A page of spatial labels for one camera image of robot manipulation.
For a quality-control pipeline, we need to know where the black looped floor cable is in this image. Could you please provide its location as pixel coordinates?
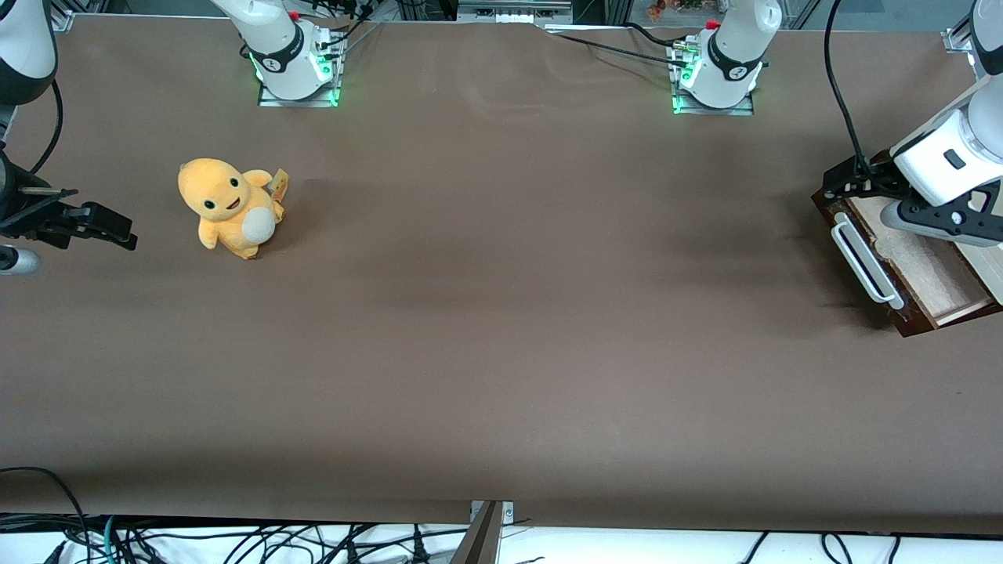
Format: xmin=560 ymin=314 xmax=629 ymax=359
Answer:
xmin=0 ymin=467 xmax=93 ymax=564

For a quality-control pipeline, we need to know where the orange plush toy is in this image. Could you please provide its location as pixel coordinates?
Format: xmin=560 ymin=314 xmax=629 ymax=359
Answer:
xmin=177 ymin=157 xmax=290 ymax=261

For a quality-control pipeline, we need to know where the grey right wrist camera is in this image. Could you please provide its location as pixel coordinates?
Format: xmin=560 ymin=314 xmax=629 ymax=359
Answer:
xmin=0 ymin=245 xmax=40 ymax=277

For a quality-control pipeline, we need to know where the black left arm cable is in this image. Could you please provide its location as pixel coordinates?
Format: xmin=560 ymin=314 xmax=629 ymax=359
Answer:
xmin=824 ymin=0 xmax=877 ymax=179

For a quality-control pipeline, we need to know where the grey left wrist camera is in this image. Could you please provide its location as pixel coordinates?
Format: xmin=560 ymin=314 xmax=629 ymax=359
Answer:
xmin=878 ymin=180 xmax=1003 ymax=248

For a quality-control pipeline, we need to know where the cream white cabinet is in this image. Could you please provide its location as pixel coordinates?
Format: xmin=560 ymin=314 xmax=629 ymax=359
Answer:
xmin=954 ymin=241 xmax=1003 ymax=306

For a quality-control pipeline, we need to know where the grey power strip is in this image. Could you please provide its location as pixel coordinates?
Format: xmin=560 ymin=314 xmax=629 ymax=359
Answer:
xmin=457 ymin=0 xmax=574 ymax=24

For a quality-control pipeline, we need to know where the long black table cable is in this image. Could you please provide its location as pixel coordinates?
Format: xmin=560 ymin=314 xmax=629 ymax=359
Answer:
xmin=547 ymin=30 xmax=692 ymax=70

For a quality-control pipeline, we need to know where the dark brown wooden drawer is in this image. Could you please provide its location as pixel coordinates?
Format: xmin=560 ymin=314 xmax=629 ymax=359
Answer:
xmin=812 ymin=151 xmax=1003 ymax=338

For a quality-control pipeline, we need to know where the brown camera mount post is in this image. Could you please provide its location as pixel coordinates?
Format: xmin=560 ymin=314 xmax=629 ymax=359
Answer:
xmin=449 ymin=501 xmax=504 ymax=564

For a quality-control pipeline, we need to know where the brown table cover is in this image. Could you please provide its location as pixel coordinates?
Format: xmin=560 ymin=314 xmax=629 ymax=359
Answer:
xmin=0 ymin=13 xmax=1003 ymax=537

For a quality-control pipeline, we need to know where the short black table cable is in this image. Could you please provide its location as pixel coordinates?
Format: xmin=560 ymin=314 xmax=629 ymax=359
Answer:
xmin=623 ymin=21 xmax=690 ymax=49

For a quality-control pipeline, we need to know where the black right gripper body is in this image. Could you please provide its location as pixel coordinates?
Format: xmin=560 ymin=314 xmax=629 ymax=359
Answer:
xmin=0 ymin=149 xmax=32 ymax=236

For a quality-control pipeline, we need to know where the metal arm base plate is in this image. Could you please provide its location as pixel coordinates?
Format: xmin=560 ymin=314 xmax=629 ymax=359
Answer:
xmin=672 ymin=90 xmax=755 ymax=117
xmin=257 ymin=78 xmax=342 ymax=109

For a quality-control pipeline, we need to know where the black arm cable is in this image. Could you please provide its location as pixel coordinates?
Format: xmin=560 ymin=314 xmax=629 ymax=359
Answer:
xmin=824 ymin=0 xmax=877 ymax=179
xmin=30 ymin=77 xmax=65 ymax=178

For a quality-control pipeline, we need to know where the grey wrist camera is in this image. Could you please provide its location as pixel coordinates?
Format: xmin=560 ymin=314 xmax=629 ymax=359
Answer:
xmin=878 ymin=180 xmax=1003 ymax=248
xmin=0 ymin=245 xmax=40 ymax=277

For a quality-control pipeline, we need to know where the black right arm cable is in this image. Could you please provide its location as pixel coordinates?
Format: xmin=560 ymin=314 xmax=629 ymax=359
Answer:
xmin=30 ymin=77 xmax=65 ymax=178

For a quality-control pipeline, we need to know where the white drawer handle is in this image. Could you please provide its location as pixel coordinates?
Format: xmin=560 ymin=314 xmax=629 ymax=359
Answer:
xmin=831 ymin=213 xmax=905 ymax=309

